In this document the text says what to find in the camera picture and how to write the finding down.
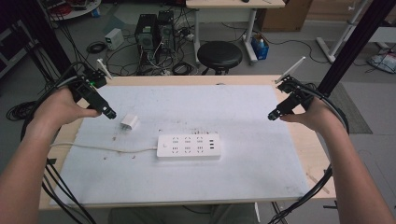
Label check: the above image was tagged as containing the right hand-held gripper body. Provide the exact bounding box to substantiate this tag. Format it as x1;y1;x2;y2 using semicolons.
275;56;315;110

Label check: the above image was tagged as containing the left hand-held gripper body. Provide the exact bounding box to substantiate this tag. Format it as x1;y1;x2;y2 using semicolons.
68;58;114;109

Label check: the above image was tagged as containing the white charger adapter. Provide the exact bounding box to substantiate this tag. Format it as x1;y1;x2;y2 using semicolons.
120;113;140;132

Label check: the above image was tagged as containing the white power strip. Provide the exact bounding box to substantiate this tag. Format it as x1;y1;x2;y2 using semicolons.
156;133;222;161

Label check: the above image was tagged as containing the person's right hand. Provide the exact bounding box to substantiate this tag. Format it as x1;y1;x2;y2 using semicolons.
279;96;336;134

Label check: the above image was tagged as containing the person's left hand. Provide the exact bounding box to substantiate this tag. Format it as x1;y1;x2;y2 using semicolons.
32;87;103;134

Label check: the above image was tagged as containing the white table mat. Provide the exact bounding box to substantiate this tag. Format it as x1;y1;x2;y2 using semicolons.
49;84;311;207

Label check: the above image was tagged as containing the white power supply box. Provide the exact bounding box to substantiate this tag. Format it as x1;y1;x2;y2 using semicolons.
104;27;125;50

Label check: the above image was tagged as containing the grey floor mat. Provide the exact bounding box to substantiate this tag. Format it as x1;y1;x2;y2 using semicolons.
306;81;374;135

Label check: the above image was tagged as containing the black metal stand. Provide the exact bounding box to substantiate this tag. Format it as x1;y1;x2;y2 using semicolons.
317;0;396;98

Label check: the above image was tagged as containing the cardboard box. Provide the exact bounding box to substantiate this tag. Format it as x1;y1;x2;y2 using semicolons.
261;0;314;33

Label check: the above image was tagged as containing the black computer tower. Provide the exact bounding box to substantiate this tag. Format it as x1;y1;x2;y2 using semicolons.
134;13;162;67
157;9;176;54

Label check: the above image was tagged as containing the round white table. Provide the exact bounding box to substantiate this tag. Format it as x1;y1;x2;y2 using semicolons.
38;0;103;22

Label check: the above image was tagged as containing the black round stool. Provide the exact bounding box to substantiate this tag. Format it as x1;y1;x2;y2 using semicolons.
196;40;244;77

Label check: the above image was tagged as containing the white-legged wooden desk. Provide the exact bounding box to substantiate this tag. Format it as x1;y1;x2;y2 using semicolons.
185;0;287;65

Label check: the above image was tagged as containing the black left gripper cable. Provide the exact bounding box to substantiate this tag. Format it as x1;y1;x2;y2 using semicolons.
20;61;92;142

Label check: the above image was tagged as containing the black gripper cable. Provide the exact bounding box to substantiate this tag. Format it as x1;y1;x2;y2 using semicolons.
292;80;350;135
20;61;92;142

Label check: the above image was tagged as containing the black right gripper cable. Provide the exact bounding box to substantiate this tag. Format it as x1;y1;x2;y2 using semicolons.
292;80;350;135

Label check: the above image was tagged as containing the black cable coil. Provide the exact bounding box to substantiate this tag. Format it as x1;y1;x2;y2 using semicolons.
5;100;37;122
171;61;194;77
86;40;107;54

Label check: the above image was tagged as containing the white power strip cable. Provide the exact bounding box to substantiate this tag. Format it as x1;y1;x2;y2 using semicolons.
49;142;159;154

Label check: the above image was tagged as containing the white metal frame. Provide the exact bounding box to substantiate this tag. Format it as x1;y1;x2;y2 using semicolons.
316;0;396;64

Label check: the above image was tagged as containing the black cable bundle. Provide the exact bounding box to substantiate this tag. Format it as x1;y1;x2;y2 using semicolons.
41;158;98;224
266;163;334;224

